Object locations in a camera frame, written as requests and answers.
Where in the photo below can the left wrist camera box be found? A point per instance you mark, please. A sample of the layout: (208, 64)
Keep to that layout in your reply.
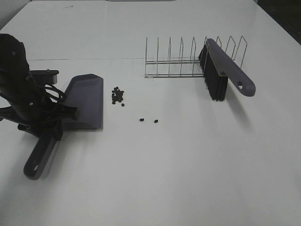
(43, 77)

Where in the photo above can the grey plastic dustpan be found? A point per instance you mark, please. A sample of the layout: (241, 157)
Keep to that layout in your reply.
(84, 92)

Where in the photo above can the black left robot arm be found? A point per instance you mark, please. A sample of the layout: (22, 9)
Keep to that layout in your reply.
(13, 63)

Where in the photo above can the grey brush black bristles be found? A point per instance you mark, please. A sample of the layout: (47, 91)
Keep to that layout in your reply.
(218, 68)

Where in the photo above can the pile of coffee beans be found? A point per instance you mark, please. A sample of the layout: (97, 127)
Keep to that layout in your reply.
(117, 96)

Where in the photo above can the metal wire dish rack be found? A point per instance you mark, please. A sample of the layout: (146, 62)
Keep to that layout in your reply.
(171, 64)

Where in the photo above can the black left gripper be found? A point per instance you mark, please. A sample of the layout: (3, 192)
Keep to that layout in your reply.
(36, 109)

